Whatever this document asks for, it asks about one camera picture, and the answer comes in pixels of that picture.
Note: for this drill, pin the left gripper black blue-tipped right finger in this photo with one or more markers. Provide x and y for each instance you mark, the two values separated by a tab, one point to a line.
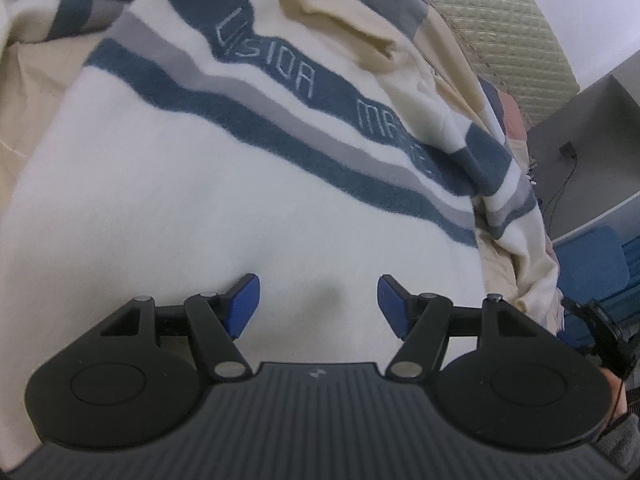
494	373

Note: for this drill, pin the blue storage box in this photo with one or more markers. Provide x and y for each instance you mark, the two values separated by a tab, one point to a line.
598	266

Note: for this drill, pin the cream blue-striped fuzzy sweater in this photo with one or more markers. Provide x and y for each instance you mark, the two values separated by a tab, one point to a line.
316	143

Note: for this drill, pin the cream quilted headboard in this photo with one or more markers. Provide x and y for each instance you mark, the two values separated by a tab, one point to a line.
511	44

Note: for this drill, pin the grey bedside cabinet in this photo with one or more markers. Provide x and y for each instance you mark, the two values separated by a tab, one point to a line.
586	159

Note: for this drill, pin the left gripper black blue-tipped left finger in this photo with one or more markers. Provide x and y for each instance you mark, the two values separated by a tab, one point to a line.
142	371

